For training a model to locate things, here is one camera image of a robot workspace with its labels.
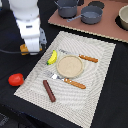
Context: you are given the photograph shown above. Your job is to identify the yellow toy banana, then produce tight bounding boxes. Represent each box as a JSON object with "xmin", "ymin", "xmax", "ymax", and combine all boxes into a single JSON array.
[{"xmin": 47, "ymin": 50, "xmax": 57, "ymax": 65}]

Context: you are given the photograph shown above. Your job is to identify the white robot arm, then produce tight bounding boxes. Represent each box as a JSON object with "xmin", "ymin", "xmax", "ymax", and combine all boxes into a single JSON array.
[{"xmin": 9, "ymin": 0, "xmax": 47, "ymax": 55}]

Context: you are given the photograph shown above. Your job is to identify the beige bowl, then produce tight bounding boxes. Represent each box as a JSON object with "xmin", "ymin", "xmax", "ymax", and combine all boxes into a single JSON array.
[{"xmin": 119, "ymin": 5, "xmax": 128, "ymax": 30}]

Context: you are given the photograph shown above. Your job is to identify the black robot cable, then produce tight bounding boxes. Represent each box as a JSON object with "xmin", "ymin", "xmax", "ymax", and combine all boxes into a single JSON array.
[{"xmin": 0, "ymin": 48, "xmax": 24, "ymax": 55}]

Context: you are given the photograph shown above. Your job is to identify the black round lid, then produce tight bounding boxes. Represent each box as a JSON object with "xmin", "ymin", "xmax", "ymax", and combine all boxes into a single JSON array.
[{"xmin": 88, "ymin": 1, "xmax": 104, "ymax": 9}]

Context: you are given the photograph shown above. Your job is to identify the grey pot with handle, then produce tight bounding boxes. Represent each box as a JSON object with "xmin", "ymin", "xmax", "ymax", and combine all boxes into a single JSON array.
[{"xmin": 68, "ymin": 6, "xmax": 103, "ymax": 24}]

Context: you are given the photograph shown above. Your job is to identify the beige woven placemat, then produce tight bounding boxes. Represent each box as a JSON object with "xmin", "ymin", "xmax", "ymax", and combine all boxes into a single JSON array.
[{"xmin": 14, "ymin": 31, "xmax": 115, "ymax": 128}]

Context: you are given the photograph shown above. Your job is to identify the dark grey tall pot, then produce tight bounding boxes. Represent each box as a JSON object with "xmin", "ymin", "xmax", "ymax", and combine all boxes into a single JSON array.
[{"xmin": 55, "ymin": 0, "xmax": 79, "ymax": 18}]

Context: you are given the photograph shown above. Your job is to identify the red toy tomato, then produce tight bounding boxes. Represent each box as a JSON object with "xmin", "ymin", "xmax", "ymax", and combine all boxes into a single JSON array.
[{"xmin": 8, "ymin": 73, "xmax": 24, "ymax": 86}]

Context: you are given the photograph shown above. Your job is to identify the round wooden plate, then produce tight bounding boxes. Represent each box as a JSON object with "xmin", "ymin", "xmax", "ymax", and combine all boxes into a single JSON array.
[{"xmin": 56, "ymin": 55, "xmax": 84, "ymax": 78}]

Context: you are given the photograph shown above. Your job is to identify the brown toy chocolate bar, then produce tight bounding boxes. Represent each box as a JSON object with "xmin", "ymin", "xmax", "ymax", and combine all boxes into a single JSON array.
[{"xmin": 43, "ymin": 80, "xmax": 56, "ymax": 102}]

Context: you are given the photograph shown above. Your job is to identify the fork with wooden handle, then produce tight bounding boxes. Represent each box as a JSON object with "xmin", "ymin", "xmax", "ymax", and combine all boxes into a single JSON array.
[{"xmin": 44, "ymin": 71, "xmax": 86, "ymax": 89}]

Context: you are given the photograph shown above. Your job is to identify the knife with wooden handle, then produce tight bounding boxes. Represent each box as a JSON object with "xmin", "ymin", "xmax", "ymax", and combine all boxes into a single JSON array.
[{"xmin": 59, "ymin": 49, "xmax": 98, "ymax": 63}]

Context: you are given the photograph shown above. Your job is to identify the orange toy bread loaf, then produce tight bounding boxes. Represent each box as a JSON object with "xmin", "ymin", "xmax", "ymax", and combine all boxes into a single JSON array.
[{"xmin": 20, "ymin": 44, "xmax": 30, "ymax": 55}]

